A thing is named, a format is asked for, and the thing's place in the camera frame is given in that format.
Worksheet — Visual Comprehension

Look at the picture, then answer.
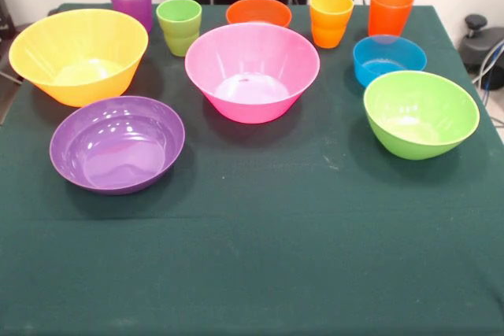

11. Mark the blue bowl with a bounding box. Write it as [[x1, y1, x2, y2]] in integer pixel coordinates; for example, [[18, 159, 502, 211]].
[[352, 35, 428, 88]]

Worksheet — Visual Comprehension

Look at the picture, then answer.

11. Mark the large yellow bowl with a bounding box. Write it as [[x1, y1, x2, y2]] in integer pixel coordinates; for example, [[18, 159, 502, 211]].
[[8, 8, 150, 108]]

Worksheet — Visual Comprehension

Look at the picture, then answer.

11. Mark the green cup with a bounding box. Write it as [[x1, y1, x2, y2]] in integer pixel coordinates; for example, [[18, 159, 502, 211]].
[[155, 0, 203, 57]]

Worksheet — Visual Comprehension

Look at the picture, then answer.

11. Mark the blue-grey cable bundle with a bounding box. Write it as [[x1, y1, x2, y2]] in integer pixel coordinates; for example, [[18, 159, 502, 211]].
[[471, 39, 504, 91]]

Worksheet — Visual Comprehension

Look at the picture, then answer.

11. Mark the yellow-orange cup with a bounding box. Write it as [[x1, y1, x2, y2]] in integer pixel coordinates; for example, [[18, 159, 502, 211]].
[[309, 0, 355, 50]]

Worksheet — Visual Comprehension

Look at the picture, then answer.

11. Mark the purple cup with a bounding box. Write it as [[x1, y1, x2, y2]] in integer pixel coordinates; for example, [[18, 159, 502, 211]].
[[107, 0, 154, 34]]

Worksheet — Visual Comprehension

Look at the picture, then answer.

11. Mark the orange cup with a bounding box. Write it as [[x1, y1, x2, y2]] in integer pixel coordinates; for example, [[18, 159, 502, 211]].
[[368, 0, 415, 38]]

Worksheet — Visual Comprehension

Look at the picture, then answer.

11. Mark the dark green tablecloth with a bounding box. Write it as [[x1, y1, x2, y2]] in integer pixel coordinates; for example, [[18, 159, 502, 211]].
[[0, 2, 504, 336]]

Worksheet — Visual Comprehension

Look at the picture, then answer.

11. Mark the purple bowl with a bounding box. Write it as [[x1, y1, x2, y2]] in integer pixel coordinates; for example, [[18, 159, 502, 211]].
[[49, 95, 186, 196]]

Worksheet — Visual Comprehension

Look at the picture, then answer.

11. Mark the large pink bowl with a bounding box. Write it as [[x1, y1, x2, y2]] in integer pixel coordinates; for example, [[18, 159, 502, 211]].
[[184, 22, 321, 124]]

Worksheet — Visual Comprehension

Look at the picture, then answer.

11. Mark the dark grey equipment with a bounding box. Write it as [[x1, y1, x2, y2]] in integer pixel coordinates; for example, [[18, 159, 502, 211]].
[[0, 0, 19, 44]]

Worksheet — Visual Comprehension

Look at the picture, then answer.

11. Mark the green bowl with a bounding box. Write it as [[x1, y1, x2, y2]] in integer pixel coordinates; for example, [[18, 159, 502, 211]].
[[362, 70, 480, 161]]

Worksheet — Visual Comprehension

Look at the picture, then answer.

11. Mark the orange bowl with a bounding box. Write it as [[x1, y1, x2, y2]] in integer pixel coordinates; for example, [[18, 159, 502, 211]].
[[225, 0, 293, 29]]

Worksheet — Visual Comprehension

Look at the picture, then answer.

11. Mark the black clamp device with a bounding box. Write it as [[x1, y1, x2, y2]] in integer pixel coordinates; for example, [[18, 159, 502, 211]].
[[458, 14, 504, 75]]

